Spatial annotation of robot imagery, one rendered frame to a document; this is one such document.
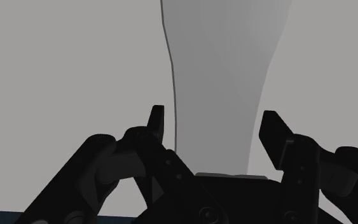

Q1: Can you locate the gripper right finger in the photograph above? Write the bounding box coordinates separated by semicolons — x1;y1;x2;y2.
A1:
258;110;358;224

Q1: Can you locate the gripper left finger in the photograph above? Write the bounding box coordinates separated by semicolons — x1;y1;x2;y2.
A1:
14;104;229;224

